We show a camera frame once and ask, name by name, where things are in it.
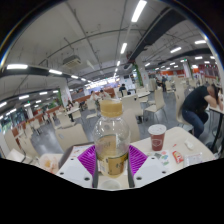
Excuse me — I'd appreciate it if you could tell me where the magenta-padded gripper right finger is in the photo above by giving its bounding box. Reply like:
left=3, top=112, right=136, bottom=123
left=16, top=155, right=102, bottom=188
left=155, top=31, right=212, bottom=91
left=126, top=144, right=169, bottom=190

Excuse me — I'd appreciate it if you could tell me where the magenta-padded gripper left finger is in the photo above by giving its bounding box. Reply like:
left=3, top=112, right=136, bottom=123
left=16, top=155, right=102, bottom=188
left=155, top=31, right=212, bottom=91
left=55, top=144, right=99, bottom=189

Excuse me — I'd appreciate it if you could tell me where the clear bottle with yellow cap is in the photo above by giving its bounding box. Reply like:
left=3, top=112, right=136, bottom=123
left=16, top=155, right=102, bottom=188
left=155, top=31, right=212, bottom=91
left=92, top=99, right=132, bottom=179

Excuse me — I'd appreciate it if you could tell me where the colourful printed paper flyer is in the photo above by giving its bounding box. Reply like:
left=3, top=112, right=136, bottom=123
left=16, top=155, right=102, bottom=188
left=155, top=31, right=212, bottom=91
left=144, top=150, right=171, bottom=167

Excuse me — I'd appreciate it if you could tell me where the beige dining chair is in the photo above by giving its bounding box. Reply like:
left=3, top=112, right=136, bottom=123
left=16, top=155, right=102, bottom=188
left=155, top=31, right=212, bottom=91
left=54, top=123, right=89, bottom=153
left=123, top=108, right=142, bottom=144

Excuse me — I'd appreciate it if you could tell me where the red paper cup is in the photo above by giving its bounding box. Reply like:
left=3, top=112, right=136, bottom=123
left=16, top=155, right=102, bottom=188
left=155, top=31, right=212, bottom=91
left=147, top=123, right=168, bottom=152

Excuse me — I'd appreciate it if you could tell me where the clear plastic bag with food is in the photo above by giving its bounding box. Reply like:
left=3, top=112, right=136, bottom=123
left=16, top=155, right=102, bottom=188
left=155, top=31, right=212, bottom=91
left=37, top=153, right=63, bottom=175

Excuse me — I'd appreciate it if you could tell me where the red sauce packet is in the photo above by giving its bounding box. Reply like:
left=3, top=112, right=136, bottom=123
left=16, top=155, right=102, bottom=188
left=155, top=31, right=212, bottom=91
left=171, top=150, right=185, bottom=164

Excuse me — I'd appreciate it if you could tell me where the small white sachet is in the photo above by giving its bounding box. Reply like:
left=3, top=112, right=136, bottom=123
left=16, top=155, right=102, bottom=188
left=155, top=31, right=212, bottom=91
left=184, top=140, right=196, bottom=151

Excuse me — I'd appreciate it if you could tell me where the clear plastic packet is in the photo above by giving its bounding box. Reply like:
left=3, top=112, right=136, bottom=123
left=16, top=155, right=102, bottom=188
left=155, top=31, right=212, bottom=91
left=183, top=152, right=205, bottom=168

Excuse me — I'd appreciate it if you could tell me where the group of beige chairs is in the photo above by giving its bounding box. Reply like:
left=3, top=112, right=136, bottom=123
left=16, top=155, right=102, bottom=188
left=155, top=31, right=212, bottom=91
left=3, top=78, right=201, bottom=161

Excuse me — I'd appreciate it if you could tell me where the person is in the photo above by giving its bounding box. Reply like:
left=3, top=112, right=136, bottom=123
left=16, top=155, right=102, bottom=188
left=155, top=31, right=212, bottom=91
left=118, top=83, right=129, bottom=96
left=99, top=89, right=110, bottom=101
left=181, top=83, right=224, bottom=139
left=89, top=90, right=99, bottom=103

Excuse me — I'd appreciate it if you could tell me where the beige dining table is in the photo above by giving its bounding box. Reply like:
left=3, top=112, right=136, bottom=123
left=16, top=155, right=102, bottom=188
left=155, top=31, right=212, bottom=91
left=208, top=99, right=224, bottom=158

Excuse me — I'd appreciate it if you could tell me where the ceiling air conditioner unit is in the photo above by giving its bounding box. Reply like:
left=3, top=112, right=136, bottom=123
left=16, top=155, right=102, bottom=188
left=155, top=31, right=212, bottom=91
left=62, top=54, right=83, bottom=69

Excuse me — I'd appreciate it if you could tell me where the group of ceiling lights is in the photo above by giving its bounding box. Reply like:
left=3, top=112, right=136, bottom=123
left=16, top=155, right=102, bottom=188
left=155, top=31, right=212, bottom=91
left=0, top=0, right=218, bottom=118

